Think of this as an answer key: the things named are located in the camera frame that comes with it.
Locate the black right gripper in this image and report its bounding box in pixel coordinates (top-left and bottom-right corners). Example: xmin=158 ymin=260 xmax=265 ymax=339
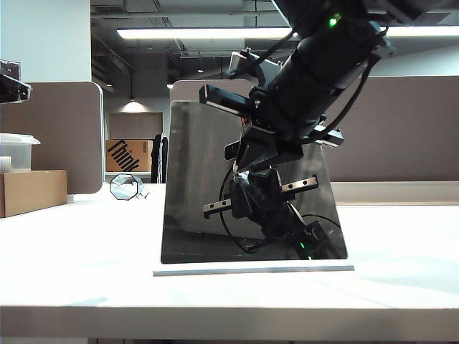
xmin=199 ymin=84 xmax=345 ymax=173

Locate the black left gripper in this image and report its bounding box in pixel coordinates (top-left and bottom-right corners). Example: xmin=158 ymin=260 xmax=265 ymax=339
xmin=0 ymin=73 xmax=32 ymax=104

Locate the square mirror with white base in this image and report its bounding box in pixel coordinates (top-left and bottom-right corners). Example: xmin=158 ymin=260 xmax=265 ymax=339
xmin=153 ymin=100 xmax=355 ymax=277

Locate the clear plastic lidded container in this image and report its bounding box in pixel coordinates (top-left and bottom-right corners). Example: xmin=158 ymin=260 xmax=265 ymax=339
xmin=0 ymin=133 xmax=42 ymax=173

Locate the narrow brown desk partition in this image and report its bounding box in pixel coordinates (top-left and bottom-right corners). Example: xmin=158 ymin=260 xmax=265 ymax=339
xmin=0 ymin=80 xmax=105 ymax=195

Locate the plain brown cardboard box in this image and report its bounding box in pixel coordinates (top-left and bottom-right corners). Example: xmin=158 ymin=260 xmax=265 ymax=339
xmin=0 ymin=169 xmax=68 ymax=219

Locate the black hanging jacket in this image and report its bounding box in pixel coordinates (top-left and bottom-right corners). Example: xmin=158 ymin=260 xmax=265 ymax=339
xmin=150 ymin=133 xmax=169 ymax=184

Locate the round pendant lamp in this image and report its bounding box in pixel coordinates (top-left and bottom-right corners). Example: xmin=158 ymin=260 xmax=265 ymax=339
xmin=123 ymin=100 xmax=148 ymax=113

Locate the wide brown desk partition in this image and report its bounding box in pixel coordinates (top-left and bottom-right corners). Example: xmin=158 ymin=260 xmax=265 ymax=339
xmin=168 ymin=75 xmax=459 ymax=183

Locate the printed Think cardboard box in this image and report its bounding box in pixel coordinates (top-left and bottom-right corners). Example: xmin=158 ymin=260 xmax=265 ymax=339
xmin=105 ymin=139 xmax=154 ymax=173

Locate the tan desk ledge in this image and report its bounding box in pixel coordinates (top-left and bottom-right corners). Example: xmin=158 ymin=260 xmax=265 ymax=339
xmin=331 ymin=181 xmax=459 ymax=206

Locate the long ceiling light strip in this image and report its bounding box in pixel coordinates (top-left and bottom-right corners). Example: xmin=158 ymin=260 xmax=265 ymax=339
xmin=116 ymin=25 xmax=459 ymax=40

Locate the octagonal glass container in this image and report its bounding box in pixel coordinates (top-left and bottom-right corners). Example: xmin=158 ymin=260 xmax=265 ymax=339
xmin=110 ymin=173 xmax=150 ymax=201

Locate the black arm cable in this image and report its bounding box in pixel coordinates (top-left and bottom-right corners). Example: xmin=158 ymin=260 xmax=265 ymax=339
xmin=315 ymin=27 xmax=390 ymax=139

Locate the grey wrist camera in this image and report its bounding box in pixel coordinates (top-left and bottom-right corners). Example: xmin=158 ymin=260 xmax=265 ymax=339
xmin=228 ymin=48 xmax=283 ymax=84

